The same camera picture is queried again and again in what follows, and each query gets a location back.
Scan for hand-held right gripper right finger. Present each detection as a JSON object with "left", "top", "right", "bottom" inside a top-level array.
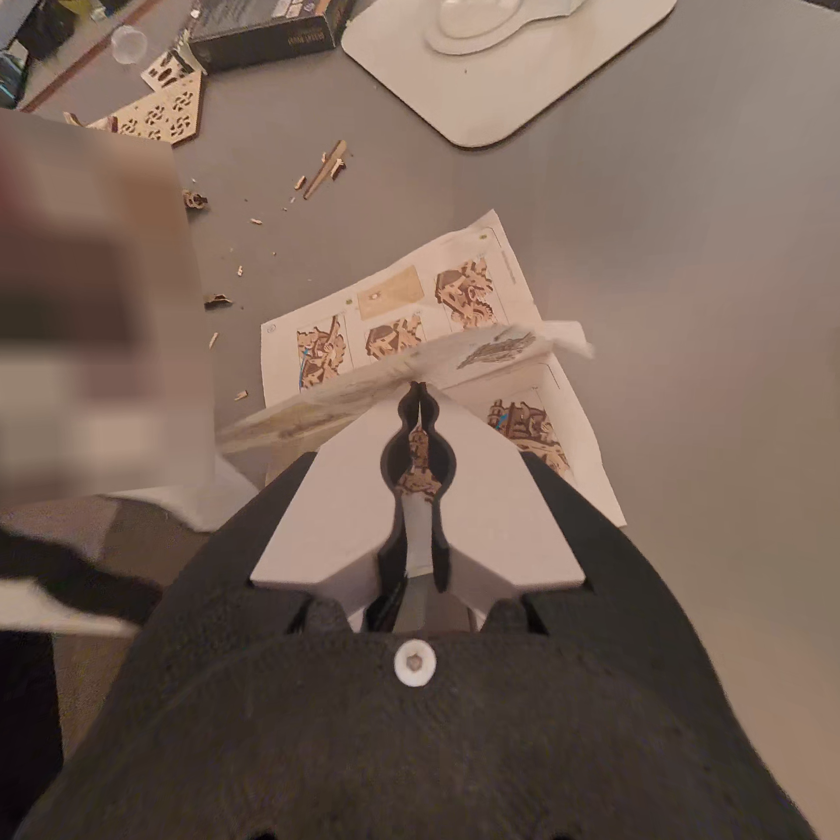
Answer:
[{"left": 419, "top": 382, "right": 587, "bottom": 629}]

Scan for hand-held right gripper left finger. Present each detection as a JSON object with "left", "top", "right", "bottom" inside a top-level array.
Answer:
[{"left": 249, "top": 381, "right": 421, "bottom": 622}]

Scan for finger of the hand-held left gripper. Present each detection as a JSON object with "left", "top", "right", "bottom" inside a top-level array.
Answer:
[
  {"left": 0, "top": 525, "right": 165, "bottom": 639},
  {"left": 108, "top": 456, "right": 261, "bottom": 532}
]

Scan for white instruction booklet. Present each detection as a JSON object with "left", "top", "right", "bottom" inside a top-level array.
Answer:
[{"left": 220, "top": 210, "right": 627, "bottom": 581}]

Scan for person's dark trousers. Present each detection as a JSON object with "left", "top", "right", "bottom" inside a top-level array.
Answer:
[{"left": 0, "top": 633, "right": 64, "bottom": 785}]

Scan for long dark wooden stick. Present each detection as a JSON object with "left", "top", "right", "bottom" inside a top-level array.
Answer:
[{"left": 302, "top": 139, "right": 349, "bottom": 201}]

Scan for wooden sheet with swirl cutouts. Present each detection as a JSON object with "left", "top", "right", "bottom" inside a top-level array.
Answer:
[{"left": 85, "top": 69, "right": 203, "bottom": 145}]

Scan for white stand base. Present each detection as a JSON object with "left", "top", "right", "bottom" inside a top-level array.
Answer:
[{"left": 341, "top": 0, "right": 677, "bottom": 148}]

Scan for clear plastic cup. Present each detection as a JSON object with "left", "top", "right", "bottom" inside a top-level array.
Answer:
[{"left": 110, "top": 25, "right": 149, "bottom": 65}]

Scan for black cardboard box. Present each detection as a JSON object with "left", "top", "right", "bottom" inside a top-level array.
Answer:
[{"left": 187, "top": 0, "right": 358, "bottom": 73}]

